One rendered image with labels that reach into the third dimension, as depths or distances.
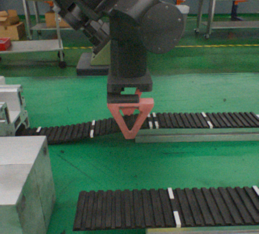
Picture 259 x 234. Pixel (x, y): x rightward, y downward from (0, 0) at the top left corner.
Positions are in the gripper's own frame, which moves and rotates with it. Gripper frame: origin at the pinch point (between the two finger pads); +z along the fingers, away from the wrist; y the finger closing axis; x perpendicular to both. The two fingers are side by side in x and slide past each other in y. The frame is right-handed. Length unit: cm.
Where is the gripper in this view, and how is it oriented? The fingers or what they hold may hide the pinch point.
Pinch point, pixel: (128, 122)
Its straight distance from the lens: 45.3
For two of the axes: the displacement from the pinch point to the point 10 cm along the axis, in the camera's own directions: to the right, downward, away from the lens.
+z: 0.0, 8.9, 4.5
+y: 0.4, 4.5, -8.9
